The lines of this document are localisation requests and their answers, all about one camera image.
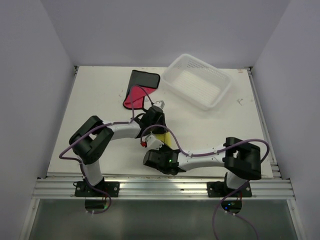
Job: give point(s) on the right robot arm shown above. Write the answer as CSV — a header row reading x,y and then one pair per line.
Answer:
x,y
243,161

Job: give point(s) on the aluminium mounting rail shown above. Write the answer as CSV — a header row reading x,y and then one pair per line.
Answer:
x,y
160,188

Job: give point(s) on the grey and yellow towel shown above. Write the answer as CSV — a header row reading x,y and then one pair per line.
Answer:
x,y
165,138

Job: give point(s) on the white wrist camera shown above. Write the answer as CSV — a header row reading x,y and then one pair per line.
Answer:
x,y
152,143
160,104

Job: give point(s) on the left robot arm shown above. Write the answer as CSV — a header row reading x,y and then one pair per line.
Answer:
x,y
91,139

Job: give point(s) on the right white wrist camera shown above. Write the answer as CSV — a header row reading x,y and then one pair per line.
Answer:
x,y
152,143

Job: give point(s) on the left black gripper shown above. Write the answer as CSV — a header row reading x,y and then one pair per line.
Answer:
x,y
160,130

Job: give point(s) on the white plastic basket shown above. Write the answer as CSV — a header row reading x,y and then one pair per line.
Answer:
x,y
196,81

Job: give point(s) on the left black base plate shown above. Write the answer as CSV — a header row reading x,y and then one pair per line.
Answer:
x,y
83,190

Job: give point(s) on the grey and pink towel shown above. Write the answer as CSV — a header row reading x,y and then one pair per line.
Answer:
x,y
141,84

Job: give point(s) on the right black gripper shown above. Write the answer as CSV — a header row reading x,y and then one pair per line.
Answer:
x,y
163,147

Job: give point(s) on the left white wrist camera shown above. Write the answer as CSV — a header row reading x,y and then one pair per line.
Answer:
x,y
160,104

